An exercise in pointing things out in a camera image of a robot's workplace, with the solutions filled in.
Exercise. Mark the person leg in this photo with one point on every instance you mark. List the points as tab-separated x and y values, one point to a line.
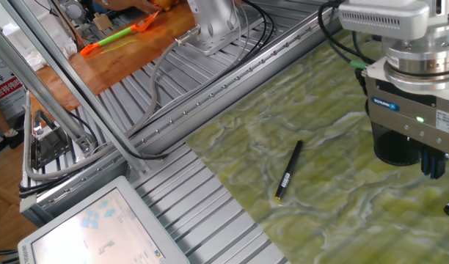
0	122

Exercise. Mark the orange green plastic tool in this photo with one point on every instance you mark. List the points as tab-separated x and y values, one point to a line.
116	35

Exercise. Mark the white teach pendant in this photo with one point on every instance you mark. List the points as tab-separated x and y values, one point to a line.
99	227

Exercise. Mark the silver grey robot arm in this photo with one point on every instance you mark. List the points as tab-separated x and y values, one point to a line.
378	16

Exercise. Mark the silver metal pedestal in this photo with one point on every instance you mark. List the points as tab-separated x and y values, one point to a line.
213	22

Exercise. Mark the black pen with white label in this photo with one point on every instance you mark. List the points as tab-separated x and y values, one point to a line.
288	170

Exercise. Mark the aluminium frame post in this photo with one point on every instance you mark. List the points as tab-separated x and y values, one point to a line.
66	75
26	75

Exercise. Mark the bystander hand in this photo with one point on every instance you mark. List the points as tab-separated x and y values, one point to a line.
147	6

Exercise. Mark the metal pendant bracket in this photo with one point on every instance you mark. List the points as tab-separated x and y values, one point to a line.
50	146

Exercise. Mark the green marble slab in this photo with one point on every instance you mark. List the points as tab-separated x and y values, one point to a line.
320	220

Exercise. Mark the grey Schunk gripper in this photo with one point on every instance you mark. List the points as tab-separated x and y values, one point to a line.
408	117

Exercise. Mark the white box with red label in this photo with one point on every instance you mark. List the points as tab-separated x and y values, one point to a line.
4	88

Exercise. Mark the white grey machine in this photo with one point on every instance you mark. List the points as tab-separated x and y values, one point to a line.
72	9

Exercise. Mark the white plastic bag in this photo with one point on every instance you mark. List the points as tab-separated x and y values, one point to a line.
68	45

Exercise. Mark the small wooden block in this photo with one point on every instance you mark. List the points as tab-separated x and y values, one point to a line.
102	22

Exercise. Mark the black mesh pen holder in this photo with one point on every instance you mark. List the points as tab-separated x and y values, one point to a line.
393	150

